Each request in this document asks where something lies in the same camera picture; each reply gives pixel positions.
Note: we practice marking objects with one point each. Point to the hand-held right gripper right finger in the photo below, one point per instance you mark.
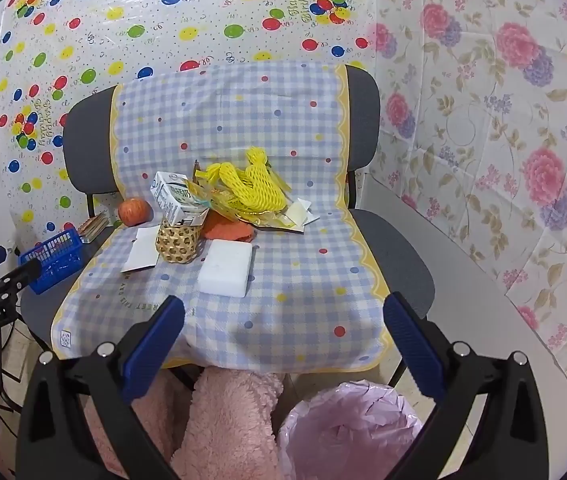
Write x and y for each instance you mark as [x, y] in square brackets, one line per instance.
[411, 340]

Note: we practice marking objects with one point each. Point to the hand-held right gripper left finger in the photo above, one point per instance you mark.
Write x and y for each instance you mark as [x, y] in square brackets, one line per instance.
[156, 340]

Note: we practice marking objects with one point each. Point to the white paper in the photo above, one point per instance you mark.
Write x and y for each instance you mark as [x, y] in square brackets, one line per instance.
[143, 252]

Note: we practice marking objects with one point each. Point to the orange knitted glove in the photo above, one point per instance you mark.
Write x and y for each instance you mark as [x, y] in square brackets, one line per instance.
[228, 230]

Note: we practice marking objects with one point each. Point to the blue plastic basket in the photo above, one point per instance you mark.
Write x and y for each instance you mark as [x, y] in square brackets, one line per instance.
[53, 260]

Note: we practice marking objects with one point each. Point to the bundle of wooden sticks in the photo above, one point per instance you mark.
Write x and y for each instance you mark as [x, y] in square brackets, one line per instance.
[94, 225]

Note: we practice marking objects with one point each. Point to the small woven bamboo basket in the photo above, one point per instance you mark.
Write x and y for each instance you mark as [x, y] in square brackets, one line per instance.
[178, 245]

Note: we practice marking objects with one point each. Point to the white foam block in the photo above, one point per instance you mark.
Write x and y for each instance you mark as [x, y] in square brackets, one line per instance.
[226, 265]

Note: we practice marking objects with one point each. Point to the person's pink fluffy pants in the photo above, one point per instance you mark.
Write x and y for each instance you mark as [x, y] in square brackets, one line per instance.
[228, 420]

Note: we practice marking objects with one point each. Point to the red apple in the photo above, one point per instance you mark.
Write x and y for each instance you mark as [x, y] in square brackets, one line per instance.
[135, 211]

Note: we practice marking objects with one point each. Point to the white milk carton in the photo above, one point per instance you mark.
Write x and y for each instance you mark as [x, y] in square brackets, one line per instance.
[173, 195]

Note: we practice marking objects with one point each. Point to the yellow plastic wrapper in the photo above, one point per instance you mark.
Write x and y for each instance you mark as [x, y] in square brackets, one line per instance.
[218, 206]

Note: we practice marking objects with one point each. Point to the blue checked dotted cloth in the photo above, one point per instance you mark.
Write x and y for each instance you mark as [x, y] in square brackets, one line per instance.
[288, 240]

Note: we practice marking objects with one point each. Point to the white paper scrap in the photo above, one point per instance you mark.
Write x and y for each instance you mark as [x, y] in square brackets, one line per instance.
[299, 215]

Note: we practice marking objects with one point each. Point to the brown cone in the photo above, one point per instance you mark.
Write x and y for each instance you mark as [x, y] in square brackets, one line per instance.
[196, 167]

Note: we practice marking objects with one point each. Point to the yellow foam fruit net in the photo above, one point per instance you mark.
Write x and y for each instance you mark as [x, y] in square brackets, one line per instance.
[253, 185]

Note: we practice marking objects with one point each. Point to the floral printed plastic sheet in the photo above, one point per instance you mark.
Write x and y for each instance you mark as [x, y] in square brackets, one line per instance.
[488, 135]

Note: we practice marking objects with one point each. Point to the grey office chair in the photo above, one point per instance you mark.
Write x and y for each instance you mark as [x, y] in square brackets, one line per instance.
[363, 125]

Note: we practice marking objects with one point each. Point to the balloon printed plastic sheet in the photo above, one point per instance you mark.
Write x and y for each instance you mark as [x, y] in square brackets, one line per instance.
[163, 25]

